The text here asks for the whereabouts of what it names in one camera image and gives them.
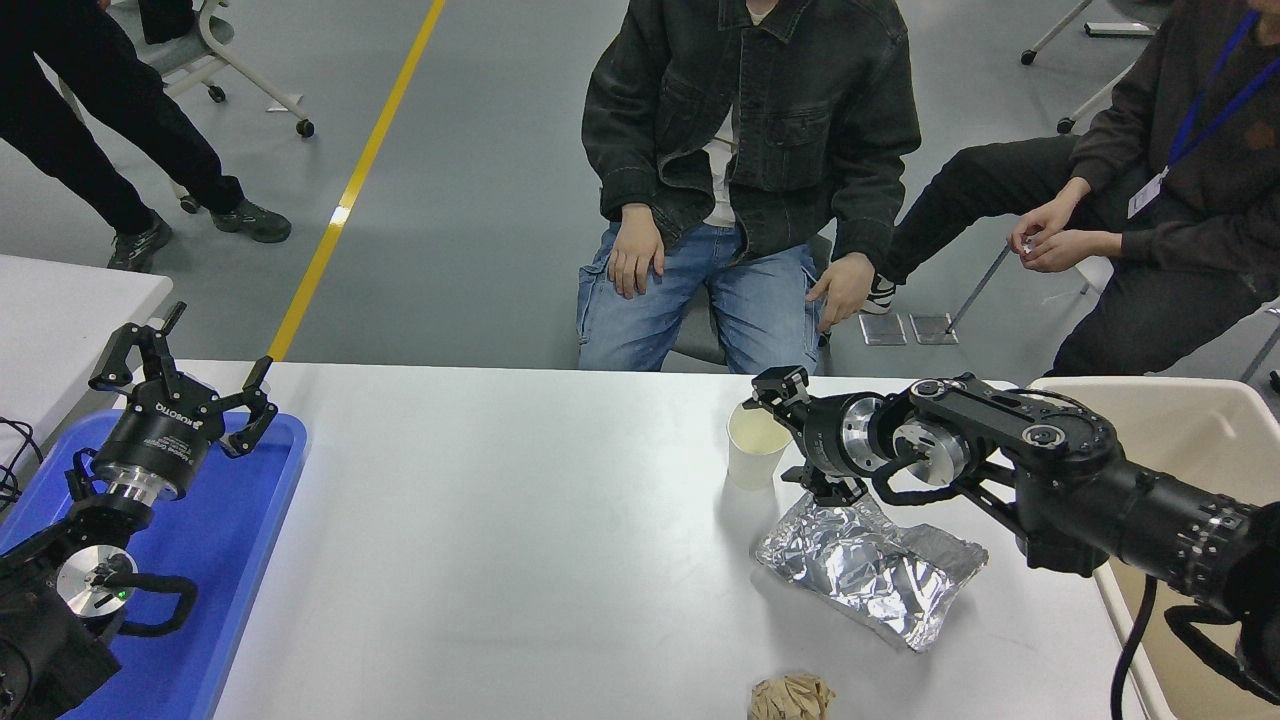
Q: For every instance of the person's left hand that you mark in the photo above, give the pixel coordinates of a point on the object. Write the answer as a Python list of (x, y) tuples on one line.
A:
[(845, 285), (1058, 252)]

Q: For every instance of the square metal floor plate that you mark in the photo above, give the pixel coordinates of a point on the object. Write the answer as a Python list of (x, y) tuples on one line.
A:
[(883, 330), (932, 330)]

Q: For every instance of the blue plastic tray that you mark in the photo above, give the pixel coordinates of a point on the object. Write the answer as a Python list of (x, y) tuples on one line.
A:
[(230, 530)]

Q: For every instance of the person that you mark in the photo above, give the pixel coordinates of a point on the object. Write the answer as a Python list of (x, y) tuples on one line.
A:
[(60, 110), (760, 100), (1130, 110)]

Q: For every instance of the black bag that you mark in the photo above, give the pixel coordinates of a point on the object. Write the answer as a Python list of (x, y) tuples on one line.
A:
[(167, 20)]

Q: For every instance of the white chair with dark legs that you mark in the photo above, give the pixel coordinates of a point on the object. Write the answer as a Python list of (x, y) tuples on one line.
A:
[(1092, 272)]

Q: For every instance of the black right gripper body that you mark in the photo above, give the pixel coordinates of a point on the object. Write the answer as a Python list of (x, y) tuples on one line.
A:
[(825, 435)]

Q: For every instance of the silver foil tray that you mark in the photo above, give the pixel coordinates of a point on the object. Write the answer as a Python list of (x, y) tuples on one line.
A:
[(860, 570)]

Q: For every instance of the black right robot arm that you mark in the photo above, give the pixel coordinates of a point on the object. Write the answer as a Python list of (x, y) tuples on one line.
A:
[(1060, 470)]

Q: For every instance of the tan paper ball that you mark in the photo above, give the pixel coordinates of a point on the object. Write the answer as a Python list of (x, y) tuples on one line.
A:
[(790, 700)]

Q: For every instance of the white side table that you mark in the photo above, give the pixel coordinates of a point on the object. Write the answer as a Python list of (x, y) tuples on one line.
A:
[(50, 320)]

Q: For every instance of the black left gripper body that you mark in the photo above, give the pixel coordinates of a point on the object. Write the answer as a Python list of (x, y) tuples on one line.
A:
[(160, 440)]

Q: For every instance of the grey chair with metal legs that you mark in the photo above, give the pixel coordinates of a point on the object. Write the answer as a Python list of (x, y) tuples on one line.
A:
[(700, 340)]

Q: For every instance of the person's right hand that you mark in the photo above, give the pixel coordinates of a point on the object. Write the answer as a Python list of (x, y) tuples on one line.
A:
[(1042, 218), (635, 250)]

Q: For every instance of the white paper cup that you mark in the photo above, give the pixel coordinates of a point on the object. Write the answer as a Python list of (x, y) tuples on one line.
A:
[(750, 465)]

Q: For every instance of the large pale plastic bin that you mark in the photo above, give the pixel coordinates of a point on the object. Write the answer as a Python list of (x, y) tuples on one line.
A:
[(1200, 430)]

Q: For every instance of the white chair base with casters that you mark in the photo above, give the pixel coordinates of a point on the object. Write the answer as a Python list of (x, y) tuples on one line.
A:
[(1120, 29)]

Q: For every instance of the grey office chair with casters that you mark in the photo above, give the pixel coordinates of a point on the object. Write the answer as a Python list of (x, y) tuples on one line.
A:
[(180, 58)]

